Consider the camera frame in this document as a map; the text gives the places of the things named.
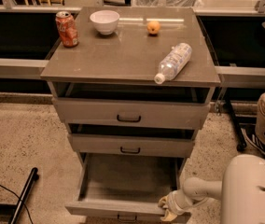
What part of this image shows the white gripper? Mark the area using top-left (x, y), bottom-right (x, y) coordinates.
top-left (158, 189), bottom-right (190, 222)

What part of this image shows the grey bottom drawer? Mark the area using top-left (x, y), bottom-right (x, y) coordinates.
top-left (65, 154), bottom-right (185, 223)

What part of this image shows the grey drawer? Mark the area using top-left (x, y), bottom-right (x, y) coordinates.
top-left (52, 98), bottom-right (210, 130)
top-left (68, 133), bottom-right (194, 158)
top-left (65, 154), bottom-right (185, 223)

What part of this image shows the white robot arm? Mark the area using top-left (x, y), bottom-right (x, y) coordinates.
top-left (158, 154), bottom-right (265, 224)

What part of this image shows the grey middle drawer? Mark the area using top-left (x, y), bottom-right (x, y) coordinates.
top-left (68, 133), bottom-right (194, 158)

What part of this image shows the grey top drawer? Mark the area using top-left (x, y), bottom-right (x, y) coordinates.
top-left (52, 98), bottom-right (210, 130)

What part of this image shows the grey drawer cabinet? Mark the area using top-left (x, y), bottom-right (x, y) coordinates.
top-left (40, 6), bottom-right (221, 173)

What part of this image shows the black office chair base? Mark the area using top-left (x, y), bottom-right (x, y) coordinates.
top-left (224, 98), bottom-right (257, 151)

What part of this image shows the black white sneaker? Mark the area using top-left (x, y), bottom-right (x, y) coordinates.
top-left (244, 126), bottom-right (265, 156)

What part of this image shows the clear plastic water bottle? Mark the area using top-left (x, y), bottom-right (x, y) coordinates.
top-left (154, 43), bottom-right (192, 84)

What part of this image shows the black stand leg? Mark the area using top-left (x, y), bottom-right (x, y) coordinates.
top-left (0, 167), bottom-right (39, 224)

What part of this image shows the orange fruit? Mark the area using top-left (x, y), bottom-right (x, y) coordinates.
top-left (146, 21), bottom-right (160, 35)

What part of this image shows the white bowl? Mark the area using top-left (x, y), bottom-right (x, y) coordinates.
top-left (90, 10), bottom-right (119, 35)

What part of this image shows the orange soda can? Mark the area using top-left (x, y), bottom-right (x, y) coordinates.
top-left (55, 11), bottom-right (78, 48)

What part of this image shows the black floor cable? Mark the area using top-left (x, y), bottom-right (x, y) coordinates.
top-left (0, 175), bottom-right (35, 224)

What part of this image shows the metal railing frame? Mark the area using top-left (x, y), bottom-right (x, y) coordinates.
top-left (0, 0), bottom-right (265, 89)

